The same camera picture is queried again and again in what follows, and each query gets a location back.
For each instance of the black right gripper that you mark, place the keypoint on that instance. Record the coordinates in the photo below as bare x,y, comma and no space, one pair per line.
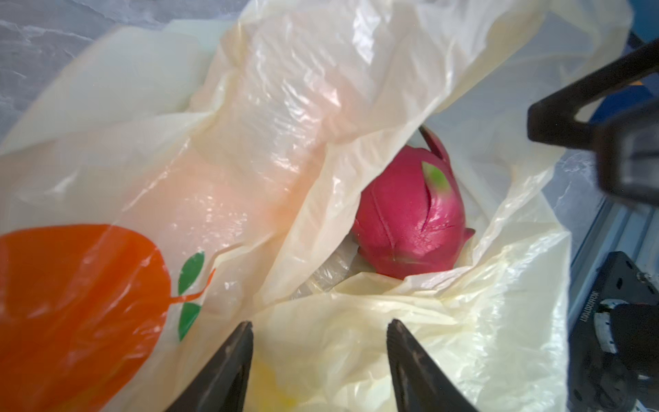
630,154

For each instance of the yellowish plastic bag orange print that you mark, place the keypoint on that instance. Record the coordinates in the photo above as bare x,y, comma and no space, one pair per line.
170,184

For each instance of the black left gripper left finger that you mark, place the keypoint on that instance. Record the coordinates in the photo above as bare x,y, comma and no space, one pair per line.
221,385

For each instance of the pink dragon fruit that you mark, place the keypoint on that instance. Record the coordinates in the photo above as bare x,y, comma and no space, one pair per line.
411,218

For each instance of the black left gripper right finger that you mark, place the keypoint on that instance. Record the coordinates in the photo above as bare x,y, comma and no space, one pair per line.
419,384

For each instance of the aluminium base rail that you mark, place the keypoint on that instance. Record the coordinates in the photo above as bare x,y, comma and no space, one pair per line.
616,228

